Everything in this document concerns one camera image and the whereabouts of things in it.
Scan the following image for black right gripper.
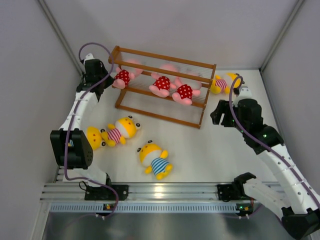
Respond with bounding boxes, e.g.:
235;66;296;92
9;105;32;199
211;99;248;134

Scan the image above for yellow toy pink stripes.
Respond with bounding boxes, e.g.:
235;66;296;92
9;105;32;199
100;115;141;147
210;72;240;95

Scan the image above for pink toy red dots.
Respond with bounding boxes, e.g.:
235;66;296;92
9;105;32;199
112;65;143;89
148;72;177;98
171;76;202;106

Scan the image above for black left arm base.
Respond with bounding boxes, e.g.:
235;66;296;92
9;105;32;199
79;181;129;201

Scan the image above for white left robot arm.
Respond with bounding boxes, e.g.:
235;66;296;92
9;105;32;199
50;53;113;200

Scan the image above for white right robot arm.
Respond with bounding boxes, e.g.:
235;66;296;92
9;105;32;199
210;98;320;240

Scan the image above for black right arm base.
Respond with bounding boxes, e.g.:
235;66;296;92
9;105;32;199
216;172;257;202

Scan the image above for brown wooden toy shelf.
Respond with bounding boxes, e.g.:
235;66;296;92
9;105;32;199
108;46;217;129

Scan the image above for yellow toy blue stripes left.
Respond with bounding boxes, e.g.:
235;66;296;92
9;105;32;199
86;126;106;151

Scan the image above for yellow toy blue stripes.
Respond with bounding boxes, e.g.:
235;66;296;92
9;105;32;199
86;126;106;151
136;140;173;180

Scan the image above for yellow toy blue stripes centre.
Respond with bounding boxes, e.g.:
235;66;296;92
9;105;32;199
136;140;173;180

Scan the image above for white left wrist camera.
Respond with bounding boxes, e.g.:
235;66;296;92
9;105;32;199
80;53;95;65

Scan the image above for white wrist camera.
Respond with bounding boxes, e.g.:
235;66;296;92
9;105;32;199
233;86;252;104
80;53;95;65

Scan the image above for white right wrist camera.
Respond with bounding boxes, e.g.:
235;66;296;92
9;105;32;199
233;86;252;104

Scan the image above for aluminium mounting rail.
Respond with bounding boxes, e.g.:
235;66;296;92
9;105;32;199
39;167;291;215

